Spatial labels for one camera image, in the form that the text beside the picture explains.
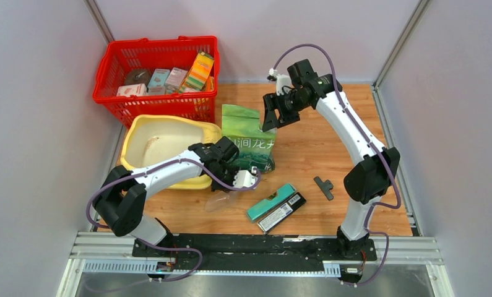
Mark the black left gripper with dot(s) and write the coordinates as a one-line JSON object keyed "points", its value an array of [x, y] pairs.
{"points": [[233, 171]]}

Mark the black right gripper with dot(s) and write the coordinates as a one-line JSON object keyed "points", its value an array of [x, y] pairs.
{"points": [[272, 102]]}

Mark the green cat litter bag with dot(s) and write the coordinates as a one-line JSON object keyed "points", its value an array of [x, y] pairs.
{"points": [[242, 126]]}

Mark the black bag sealing clip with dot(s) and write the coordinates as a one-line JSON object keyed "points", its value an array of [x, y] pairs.
{"points": [[325, 186]]}

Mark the clear plastic litter scoop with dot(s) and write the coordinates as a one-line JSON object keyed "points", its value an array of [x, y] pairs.
{"points": [[221, 200]]}

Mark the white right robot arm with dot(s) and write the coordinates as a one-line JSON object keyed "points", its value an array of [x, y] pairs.
{"points": [[375, 165]]}

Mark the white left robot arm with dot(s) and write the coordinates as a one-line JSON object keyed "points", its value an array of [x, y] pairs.
{"points": [[121, 199]]}

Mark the yellow litter box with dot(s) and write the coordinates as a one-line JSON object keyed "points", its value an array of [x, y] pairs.
{"points": [[152, 139]]}

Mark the pink white small box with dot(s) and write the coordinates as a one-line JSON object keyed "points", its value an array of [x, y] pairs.
{"points": [[175, 79]]}

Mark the teal small box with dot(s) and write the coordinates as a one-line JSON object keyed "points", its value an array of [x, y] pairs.
{"points": [[158, 78]]}

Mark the white red small box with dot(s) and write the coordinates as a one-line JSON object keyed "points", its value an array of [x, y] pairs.
{"points": [[137, 90]]}

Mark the teal spirit level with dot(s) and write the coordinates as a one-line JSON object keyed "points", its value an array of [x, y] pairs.
{"points": [[264, 206]]}

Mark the black RAM stick package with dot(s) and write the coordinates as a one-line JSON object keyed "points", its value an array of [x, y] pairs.
{"points": [[281, 212]]}

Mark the yellow green sponge pack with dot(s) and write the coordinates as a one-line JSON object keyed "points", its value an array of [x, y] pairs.
{"points": [[199, 72]]}

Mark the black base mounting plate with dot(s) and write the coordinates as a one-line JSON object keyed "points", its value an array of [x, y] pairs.
{"points": [[264, 253]]}

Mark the brown round lid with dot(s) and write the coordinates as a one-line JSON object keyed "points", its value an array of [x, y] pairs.
{"points": [[138, 76]]}

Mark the red plastic shopping basket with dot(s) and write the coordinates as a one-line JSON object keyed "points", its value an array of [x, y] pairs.
{"points": [[121, 57]]}

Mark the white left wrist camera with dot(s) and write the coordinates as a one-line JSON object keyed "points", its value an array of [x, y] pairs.
{"points": [[246, 179]]}

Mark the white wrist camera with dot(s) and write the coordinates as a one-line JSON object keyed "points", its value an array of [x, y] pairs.
{"points": [[246, 179], [282, 81]]}

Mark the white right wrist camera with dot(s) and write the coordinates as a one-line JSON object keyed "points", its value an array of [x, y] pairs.
{"points": [[282, 81]]}

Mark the aluminium frame rail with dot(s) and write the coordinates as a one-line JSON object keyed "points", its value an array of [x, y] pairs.
{"points": [[404, 36]]}

